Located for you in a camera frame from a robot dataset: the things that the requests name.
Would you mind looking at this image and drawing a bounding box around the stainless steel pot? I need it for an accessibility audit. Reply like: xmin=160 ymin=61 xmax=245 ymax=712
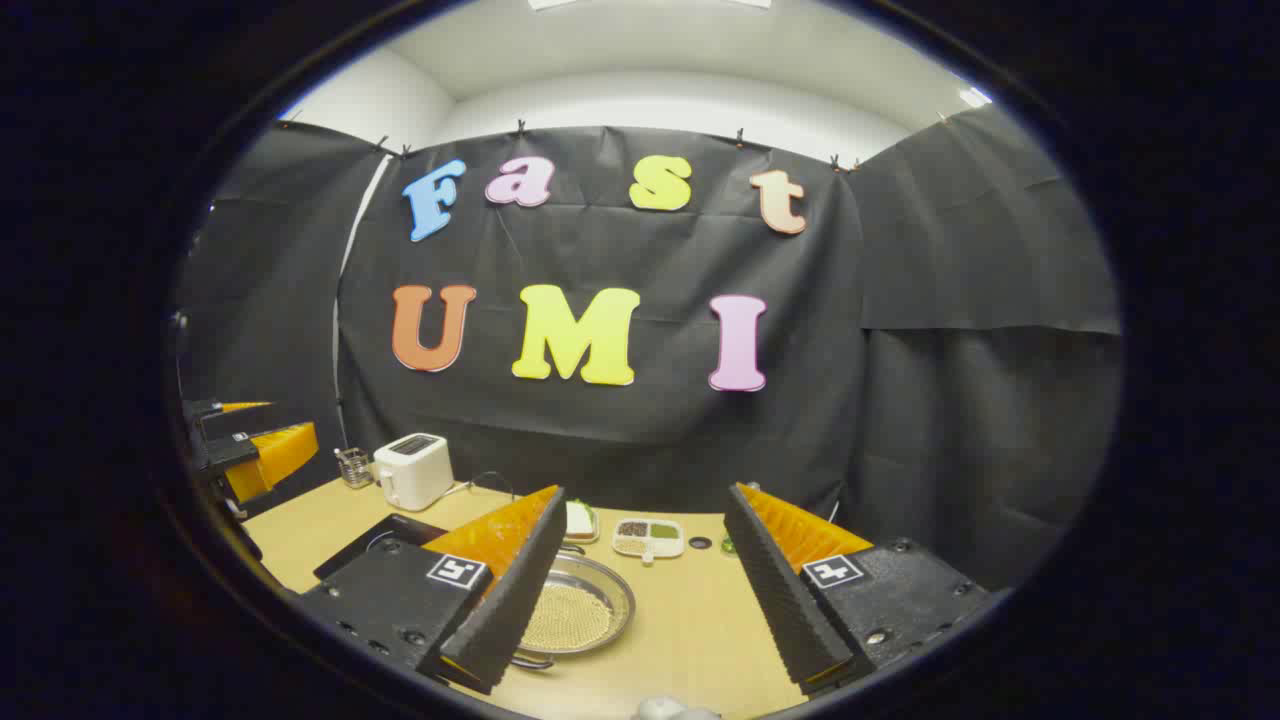
xmin=510 ymin=545 xmax=637 ymax=669

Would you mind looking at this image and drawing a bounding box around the black induction cooktop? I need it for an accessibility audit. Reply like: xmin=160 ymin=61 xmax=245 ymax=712
xmin=313 ymin=513 xmax=449 ymax=581

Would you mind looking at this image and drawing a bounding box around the pile of yellow soybeans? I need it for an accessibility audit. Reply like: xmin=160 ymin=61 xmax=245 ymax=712
xmin=520 ymin=583 xmax=613 ymax=653

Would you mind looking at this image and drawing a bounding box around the white crumpled cloth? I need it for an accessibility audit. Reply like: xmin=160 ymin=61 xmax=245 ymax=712
xmin=636 ymin=695 xmax=723 ymax=720

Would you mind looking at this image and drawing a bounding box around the white divided tray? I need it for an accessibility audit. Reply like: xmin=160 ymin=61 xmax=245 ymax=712
xmin=612 ymin=518 xmax=685 ymax=564

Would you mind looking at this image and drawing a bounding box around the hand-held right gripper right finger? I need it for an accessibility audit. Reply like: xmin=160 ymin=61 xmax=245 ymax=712
xmin=723 ymin=482 xmax=991 ymax=701

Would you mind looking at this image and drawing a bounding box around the white toaster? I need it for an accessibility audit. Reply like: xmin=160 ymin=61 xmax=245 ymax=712
xmin=373 ymin=433 xmax=454 ymax=512

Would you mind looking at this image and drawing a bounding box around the row of small backdrop clips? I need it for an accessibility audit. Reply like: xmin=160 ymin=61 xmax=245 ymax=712
xmin=280 ymin=110 xmax=951 ymax=173

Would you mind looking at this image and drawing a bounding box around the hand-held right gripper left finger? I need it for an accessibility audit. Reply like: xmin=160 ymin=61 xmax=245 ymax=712
xmin=298 ymin=485 xmax=568 ymax=696

